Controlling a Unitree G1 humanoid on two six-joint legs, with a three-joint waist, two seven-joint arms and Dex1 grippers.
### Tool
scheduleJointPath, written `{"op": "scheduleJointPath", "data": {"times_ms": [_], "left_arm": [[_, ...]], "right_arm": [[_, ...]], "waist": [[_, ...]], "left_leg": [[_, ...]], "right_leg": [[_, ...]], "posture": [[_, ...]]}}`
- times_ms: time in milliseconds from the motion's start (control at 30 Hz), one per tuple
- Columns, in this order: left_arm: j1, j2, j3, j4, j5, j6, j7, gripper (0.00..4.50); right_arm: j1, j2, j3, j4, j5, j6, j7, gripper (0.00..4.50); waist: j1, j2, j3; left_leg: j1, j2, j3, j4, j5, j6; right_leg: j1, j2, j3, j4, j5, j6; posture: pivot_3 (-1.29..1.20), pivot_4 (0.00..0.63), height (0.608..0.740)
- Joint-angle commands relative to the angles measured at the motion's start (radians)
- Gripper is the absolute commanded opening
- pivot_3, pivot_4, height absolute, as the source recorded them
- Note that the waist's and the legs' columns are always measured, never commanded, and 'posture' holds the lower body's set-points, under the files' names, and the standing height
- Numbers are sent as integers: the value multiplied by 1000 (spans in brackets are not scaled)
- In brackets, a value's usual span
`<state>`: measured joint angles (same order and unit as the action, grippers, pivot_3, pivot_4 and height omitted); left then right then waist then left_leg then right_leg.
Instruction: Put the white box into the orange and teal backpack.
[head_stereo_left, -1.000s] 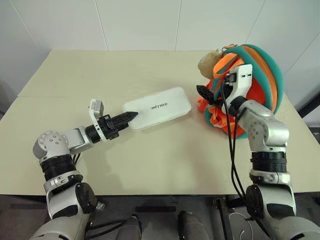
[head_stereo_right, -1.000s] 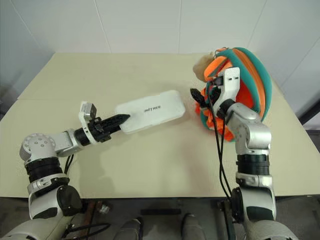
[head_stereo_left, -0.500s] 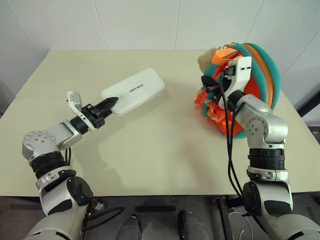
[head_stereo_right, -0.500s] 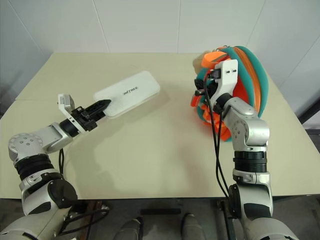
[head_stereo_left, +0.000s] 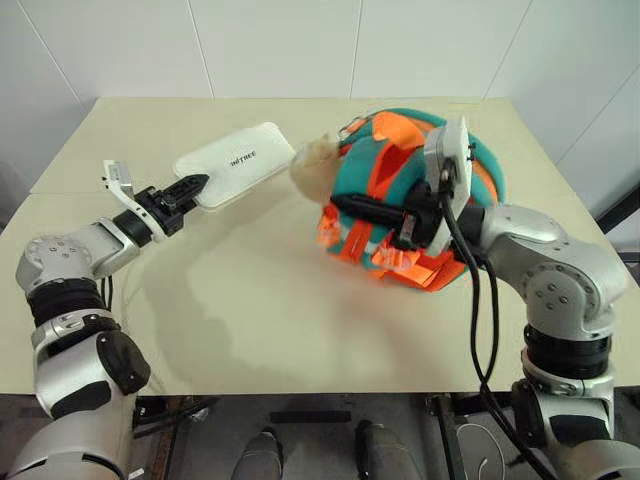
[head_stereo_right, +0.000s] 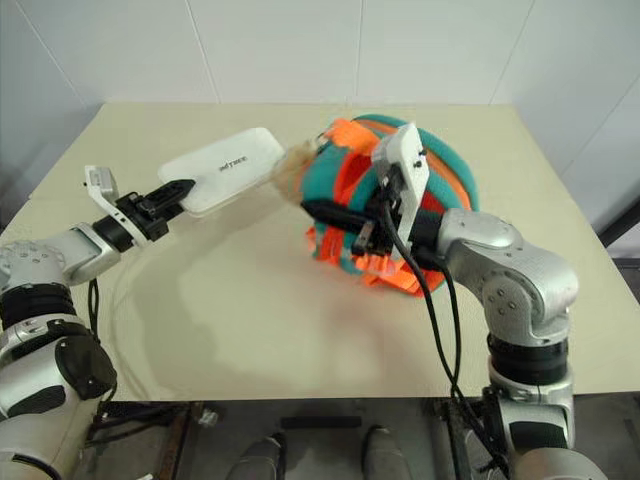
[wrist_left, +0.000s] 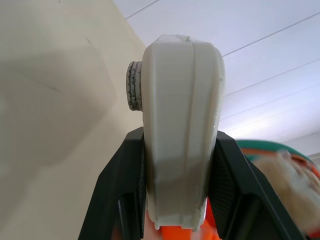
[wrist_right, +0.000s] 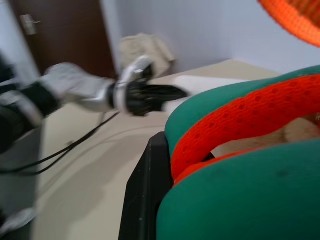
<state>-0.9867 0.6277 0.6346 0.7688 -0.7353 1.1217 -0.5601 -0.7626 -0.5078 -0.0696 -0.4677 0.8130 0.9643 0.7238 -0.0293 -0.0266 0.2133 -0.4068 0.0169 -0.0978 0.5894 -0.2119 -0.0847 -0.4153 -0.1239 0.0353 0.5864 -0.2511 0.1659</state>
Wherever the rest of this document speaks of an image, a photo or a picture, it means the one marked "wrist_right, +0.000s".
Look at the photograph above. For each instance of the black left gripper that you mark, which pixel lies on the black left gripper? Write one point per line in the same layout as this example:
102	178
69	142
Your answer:
137	100

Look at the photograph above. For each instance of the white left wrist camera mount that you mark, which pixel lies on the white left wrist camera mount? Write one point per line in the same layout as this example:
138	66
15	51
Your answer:
120	97

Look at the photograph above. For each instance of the orange and teal backpack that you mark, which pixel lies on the orange and teal backpack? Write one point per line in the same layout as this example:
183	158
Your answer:
240	195

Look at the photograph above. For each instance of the beige cloth bag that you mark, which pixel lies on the beige cloth bag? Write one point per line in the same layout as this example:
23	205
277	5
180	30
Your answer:
147	47

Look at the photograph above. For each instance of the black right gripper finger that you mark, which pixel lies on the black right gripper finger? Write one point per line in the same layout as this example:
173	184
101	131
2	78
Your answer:
142	190

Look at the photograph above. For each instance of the white box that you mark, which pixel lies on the white box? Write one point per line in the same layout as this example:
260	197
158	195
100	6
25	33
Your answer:
205	85

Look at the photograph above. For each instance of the dark brown door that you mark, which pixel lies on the dark brown door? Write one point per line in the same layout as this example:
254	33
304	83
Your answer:
70	35

